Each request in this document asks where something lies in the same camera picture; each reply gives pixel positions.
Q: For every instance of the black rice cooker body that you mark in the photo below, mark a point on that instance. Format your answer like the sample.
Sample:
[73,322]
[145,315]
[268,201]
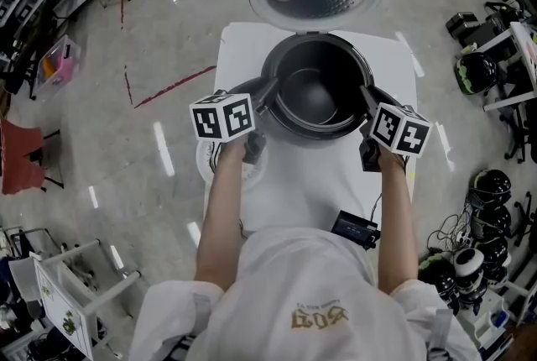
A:
[319,137]

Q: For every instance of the person's right forearm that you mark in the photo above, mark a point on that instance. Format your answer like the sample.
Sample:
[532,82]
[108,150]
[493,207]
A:
[396,233]

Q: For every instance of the black helmet green pattern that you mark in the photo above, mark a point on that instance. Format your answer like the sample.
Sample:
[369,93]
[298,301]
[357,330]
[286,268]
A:
[478,71]

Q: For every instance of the red fabric folding chair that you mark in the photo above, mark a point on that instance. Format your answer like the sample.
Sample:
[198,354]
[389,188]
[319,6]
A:
[21,166]

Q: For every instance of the white plastic organizer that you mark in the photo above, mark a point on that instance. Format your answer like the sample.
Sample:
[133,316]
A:
[491,321]

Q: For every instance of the white desk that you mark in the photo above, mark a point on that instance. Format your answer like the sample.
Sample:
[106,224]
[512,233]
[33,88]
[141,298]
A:
[524,40]

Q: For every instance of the person's white shirt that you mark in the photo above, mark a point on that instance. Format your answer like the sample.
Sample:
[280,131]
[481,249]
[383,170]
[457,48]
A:
[306,288]

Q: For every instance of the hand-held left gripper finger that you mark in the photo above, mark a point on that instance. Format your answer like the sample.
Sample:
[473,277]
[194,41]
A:
[268,92]
[249,87]

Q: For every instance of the black waist display device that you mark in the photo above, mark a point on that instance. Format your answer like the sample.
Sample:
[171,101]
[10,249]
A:
[354,229]

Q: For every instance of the pile of black helmets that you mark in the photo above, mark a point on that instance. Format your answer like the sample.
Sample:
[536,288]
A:
[491,187]

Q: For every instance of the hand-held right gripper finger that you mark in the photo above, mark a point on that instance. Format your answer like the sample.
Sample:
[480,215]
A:
[387,98]
[370,105]

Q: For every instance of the white perforated steam tray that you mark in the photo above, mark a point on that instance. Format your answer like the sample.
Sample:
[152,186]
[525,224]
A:
[256,172]

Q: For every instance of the person's left forearm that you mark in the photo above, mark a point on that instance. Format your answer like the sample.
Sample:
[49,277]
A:
[218,225]

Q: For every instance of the clear plastic storage box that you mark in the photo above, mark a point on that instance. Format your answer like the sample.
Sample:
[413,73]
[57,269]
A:
[56,65]

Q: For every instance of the black office chair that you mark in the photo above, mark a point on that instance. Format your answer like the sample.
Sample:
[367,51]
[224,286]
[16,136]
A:
[520,132]

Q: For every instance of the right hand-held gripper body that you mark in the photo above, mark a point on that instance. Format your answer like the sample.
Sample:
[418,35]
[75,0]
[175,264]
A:
[398,128]

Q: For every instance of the white floral print table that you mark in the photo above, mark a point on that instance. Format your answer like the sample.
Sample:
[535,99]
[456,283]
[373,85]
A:
[58,300]

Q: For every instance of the black equipment case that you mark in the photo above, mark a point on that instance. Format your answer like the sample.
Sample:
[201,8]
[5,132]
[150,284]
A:
[461,23]

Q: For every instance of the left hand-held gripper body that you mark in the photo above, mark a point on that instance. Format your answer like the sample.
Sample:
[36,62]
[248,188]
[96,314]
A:
[222,118]

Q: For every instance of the black pot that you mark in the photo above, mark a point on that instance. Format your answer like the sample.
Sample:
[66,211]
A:
[310,95]

